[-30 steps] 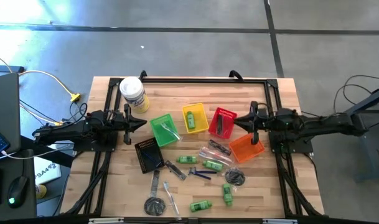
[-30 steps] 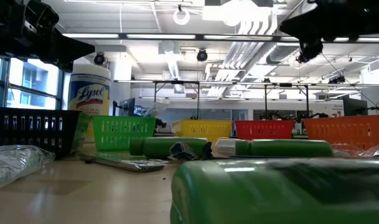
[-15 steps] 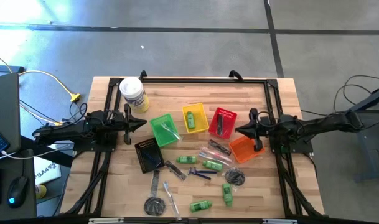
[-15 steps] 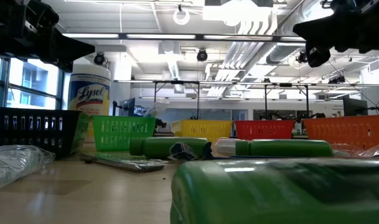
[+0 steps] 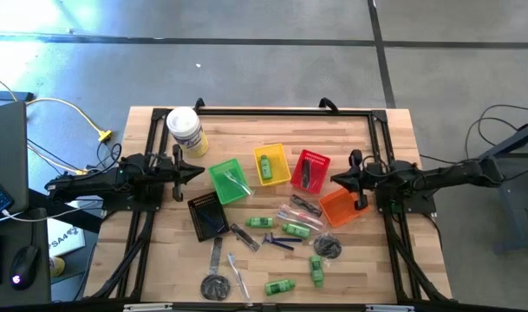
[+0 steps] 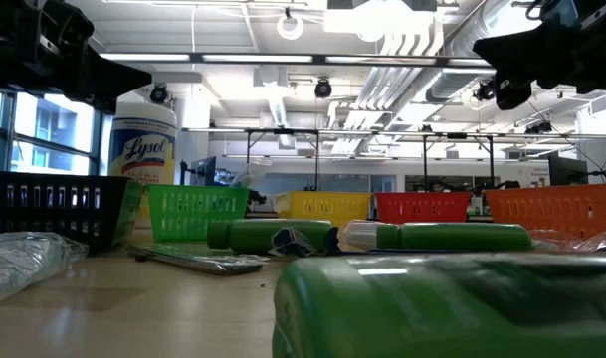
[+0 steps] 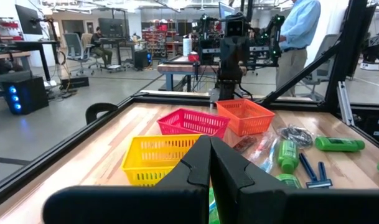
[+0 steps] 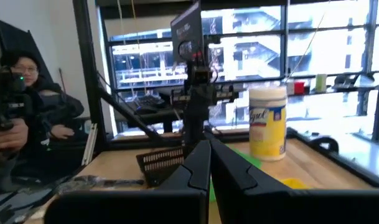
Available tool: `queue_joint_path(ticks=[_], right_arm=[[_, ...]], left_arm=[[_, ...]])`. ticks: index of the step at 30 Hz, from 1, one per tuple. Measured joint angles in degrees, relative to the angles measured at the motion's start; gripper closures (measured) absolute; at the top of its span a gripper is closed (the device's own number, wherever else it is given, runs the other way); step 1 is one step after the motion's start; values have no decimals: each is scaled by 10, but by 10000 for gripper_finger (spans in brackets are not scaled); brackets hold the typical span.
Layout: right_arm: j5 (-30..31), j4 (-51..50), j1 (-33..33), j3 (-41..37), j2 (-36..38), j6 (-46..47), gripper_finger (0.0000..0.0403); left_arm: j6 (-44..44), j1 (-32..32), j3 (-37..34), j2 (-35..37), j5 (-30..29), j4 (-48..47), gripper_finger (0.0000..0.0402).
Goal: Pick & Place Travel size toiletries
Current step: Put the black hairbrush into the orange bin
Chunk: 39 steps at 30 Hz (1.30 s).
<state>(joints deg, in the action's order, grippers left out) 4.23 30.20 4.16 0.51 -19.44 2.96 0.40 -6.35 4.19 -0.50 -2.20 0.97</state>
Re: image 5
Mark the red and blue toothbrush pack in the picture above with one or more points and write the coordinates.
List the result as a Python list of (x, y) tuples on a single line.
[(296, 215)]

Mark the yellow plastic basket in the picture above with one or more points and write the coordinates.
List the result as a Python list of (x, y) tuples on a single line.
[(281, 167)]

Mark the small yellow object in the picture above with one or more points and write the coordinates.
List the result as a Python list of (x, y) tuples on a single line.
[(57, 266)]

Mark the dark desk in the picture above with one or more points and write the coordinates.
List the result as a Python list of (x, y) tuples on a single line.
[(3, 299)]

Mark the black plastic basket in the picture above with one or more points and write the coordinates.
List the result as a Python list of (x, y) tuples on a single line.
[(203, 229)]

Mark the orange plastic basket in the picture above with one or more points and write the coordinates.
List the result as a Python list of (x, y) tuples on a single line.
[(339, 208)]

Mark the toothbrush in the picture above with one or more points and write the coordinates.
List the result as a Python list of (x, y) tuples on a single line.
[(237, 184), (237, 274)]

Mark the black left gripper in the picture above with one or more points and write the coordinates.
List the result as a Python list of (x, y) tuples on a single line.
[(162, 170)]

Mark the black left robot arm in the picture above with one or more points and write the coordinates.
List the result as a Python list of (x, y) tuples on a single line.
[(86, 186)]

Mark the Lysol wipes canister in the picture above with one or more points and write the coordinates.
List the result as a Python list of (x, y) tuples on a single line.
[(183, 123)]

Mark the silver bracket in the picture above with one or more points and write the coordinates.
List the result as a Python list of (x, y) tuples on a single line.
[(389, 308), (146, 307)]

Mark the green plastic basket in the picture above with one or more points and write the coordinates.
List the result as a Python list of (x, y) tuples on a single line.
[(222, 190)]

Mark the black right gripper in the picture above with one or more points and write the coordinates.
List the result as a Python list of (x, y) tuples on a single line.
[(378, 180)]

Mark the black computer mouse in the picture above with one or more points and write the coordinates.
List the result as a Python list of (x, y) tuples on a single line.
[(25, 264)]

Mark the grey laptop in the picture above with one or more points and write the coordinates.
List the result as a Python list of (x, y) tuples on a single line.
[(5, 147)]

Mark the green travel shampoo bottle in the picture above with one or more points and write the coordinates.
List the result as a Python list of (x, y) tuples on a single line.
[(279, 287), (296, 231), (266, 168), (316, 271), (260, 222)]

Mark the black aluminium table frame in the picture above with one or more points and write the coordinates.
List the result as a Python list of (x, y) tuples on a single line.
[(289, 112)]

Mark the red plastic basket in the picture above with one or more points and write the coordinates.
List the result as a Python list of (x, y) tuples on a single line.
[(322, 171)]

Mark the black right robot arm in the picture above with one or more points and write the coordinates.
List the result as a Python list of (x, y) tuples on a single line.
[(441, 175)]

